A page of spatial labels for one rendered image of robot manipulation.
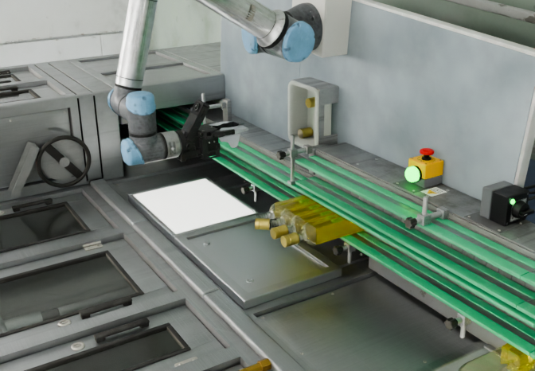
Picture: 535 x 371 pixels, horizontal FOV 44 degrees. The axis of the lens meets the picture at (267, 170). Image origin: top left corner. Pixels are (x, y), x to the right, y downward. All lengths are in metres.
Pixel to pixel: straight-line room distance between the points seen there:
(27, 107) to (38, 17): 2.84
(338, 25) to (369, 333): 0.94
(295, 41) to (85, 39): 3.81
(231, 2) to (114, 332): 0.92
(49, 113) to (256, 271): 1.12
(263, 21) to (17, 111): 1.15
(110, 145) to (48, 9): 2.81
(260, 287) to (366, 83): 0.72
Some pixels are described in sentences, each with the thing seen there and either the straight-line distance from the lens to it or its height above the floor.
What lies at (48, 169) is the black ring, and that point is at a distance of 2.76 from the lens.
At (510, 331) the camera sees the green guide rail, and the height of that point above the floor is 0.93.
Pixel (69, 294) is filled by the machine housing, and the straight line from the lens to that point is 2.10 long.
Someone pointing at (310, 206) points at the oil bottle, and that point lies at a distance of 2.08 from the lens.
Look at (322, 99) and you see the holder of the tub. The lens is 2.23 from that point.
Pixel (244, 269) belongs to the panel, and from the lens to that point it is 2.04.
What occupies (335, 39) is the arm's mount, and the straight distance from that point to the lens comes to 2.16.
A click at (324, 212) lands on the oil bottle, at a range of 2.03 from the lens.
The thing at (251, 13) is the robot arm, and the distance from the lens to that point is 1.86.
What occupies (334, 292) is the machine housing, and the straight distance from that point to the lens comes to 2.00.
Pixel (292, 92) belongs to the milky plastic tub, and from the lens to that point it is 2.35.
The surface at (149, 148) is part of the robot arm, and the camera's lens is 1.81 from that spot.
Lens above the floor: 2.09
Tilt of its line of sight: 29 degrees down
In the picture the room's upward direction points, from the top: 103 degrees counter-clockwise
